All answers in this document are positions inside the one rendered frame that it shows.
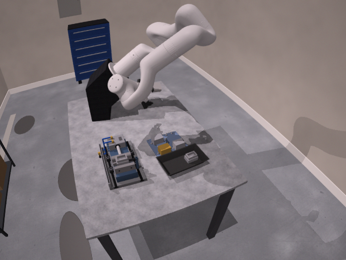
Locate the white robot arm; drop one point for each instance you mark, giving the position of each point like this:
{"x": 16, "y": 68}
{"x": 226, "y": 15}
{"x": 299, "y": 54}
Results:
{"x": 172, "y": 41}

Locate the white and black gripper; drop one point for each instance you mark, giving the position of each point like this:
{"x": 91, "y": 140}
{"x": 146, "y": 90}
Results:
{"x": 148, "y": 103}

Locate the yellow-orange rectangular block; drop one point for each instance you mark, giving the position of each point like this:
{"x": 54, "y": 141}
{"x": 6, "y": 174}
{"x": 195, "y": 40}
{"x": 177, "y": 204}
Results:
{"x": 164, "y": 149}

